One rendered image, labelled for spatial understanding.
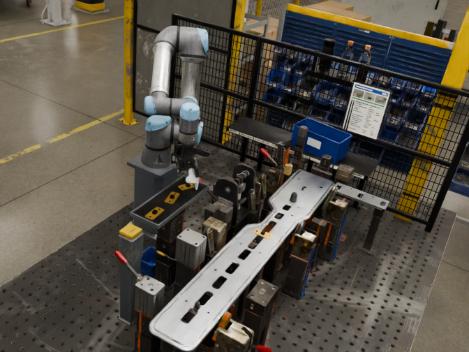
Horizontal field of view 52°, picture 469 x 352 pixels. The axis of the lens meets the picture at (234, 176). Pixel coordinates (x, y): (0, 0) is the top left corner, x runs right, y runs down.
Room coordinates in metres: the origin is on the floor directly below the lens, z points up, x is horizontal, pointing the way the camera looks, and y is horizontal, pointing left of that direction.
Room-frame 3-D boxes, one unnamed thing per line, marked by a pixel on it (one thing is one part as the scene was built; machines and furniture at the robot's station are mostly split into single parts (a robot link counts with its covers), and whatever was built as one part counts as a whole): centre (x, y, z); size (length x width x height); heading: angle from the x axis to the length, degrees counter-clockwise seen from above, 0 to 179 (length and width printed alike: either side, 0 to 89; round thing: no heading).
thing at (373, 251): (2.12, -0.77, 0.84); 0.11 x 0.06 x 0.29; 65
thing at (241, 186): (1.90, -0.02, 0.94); 0.18 x 0.13 x 0.49; 155
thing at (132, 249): (1.42, 0.35, 0.92); 0.08 x 0.08 x 0.44; 65
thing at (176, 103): (1.85, 0.24, 1.48); 0.11 x 0.11 x 0.08; 8
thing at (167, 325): (1.70, -0.16, 1.00); 1.38 x 0.22 x 0.02; 155
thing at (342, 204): (2.00, -0.52, 0.87); 0.12 x 0.09 x 0.35; 65
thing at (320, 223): (1.90, -0.43, 0.84); 0.11 x 0.08 x 0.29; 65
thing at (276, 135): (2.62, -0.36, 1.02); 0.90 x 0.22 x 0.03; 65
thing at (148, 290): (1.26, 0.24, 0.88); 0.11 x 0.10 x 0.36; 65
